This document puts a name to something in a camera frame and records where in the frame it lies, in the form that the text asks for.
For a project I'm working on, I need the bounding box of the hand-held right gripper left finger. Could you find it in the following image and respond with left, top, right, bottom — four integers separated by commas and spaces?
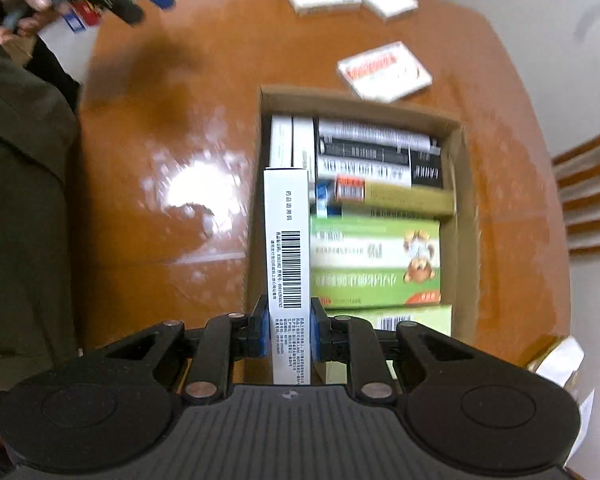
100, 295, 273, 406

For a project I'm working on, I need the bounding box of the red blue small box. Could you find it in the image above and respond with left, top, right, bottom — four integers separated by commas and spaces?
62, 0, 102, 34

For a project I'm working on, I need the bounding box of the green bear medicine box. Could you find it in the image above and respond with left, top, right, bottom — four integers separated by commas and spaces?
310, 215, 442, 310

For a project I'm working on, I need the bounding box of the black marker pen box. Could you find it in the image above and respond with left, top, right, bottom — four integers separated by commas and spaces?
315, 118, 444, 190

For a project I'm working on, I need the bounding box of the white red-label medicine box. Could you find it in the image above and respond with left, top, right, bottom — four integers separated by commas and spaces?
336, 41, 434, 102

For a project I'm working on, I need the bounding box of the brown cardboard box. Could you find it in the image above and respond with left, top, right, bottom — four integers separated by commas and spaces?
244, 85, 482, 363

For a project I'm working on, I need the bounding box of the white grey-striped medicine box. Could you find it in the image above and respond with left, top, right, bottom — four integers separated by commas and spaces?
292, 116, 317, 170
269, 116, 294, 169

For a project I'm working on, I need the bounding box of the white tissue pack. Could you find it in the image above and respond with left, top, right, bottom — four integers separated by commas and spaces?
526, 335, 587, 402

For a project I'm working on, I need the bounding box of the long gold box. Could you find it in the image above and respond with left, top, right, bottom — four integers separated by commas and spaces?
330, 175, 456, 219

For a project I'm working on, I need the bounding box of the person's dark green jacket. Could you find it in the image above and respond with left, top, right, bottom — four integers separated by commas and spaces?
0, 30, 83, 397

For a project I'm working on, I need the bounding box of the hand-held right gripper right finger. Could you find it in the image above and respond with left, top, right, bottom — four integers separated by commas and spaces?
309, 295, 486, 406

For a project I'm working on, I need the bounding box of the wooden chair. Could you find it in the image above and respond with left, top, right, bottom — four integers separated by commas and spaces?
551, 130, 600, 254

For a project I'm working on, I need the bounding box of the blue white capsule box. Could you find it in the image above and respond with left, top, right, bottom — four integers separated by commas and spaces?
263, 167, 312, 386

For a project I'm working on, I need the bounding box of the plain white medicine box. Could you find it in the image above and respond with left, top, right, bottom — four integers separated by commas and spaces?
360, 0, 420, 22

